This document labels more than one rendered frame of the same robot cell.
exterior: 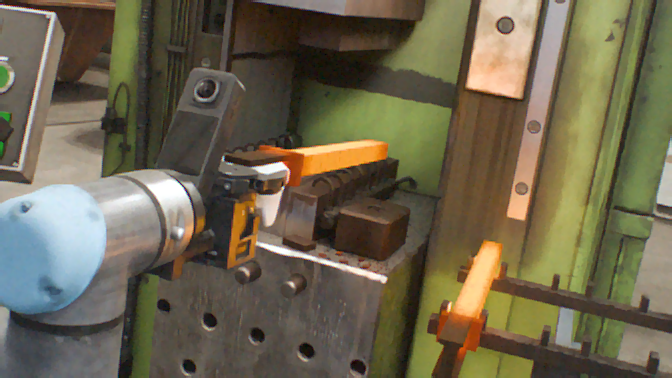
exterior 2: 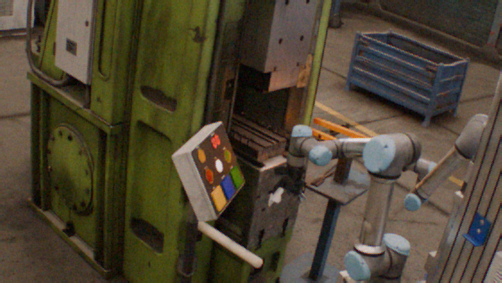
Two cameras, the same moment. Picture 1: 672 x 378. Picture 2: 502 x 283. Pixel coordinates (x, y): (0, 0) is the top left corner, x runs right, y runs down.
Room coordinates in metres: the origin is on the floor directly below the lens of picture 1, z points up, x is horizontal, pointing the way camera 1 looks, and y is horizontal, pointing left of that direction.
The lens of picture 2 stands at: (0.47, 2.65, 2.17)
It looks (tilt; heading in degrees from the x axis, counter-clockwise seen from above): 24 degrees down; 290
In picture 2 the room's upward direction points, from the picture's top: 9 degrees clockwise
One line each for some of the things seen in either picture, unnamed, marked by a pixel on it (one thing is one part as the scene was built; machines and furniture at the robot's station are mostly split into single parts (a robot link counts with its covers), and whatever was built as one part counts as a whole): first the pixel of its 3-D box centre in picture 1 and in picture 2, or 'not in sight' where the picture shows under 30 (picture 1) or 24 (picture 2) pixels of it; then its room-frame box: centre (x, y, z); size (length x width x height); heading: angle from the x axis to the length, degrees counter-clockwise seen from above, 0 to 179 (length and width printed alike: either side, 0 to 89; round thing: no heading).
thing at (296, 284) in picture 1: (293, 286); not in sight; (1.15, 0.05, 0.87); 0.04 x 0.03 x 0.03; 160
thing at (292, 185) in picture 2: not in sight; (294, 177); (1.02, 0.55, 1.07); 0.09 x 0.08 x 0.12; 138
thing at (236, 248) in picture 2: not in sight; (224, 241); (1.29, 0.48, 0.62); 0.44 x 0.05 x 0.05; 160
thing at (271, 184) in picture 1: (256, 181); not in sight; (0.72, 0.08, 1.13); 0.09 x 0.05 x 0.02; 158
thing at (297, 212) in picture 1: (310, 182); (239, 133); (1.46, 0.06, 0.96); 0.42 x 0.20 x 0.09; 160
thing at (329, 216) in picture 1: (362, 201); not in sight; (1.39, -0.04, 0.95); 0.34 x 0.03 x 0.03; 160
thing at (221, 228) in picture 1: (196, 212); not in sight; (0.67, 0.12, 1.11); 0.12 x 0.08 x 0.09; 161
